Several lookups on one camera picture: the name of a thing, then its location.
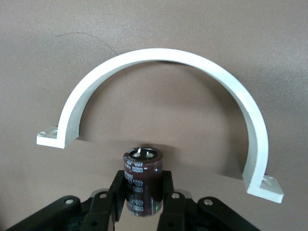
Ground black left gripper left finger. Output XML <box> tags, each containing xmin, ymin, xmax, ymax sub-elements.
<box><xmin>4</xmin><ymin>170</ymin><xmax>126</xmax><ymax>231</ymax></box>

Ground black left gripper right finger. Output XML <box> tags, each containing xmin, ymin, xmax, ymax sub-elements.
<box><xmin>156</xmin><ymin>170</ymin><xmax>260</xmax><ymax>231</ymax></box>

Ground brown cylindrical capacitor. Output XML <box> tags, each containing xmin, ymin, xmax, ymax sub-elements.
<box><xmin>123</xmin><ymin>146</ymin><xmax>165</xmax><ymax>217</ymax></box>

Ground white half-round pipe clamp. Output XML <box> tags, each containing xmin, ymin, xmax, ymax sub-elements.
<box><xmin>36</xmin><ymin>48</ymin><xmax>284</xmax><ymax>204</ymax></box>

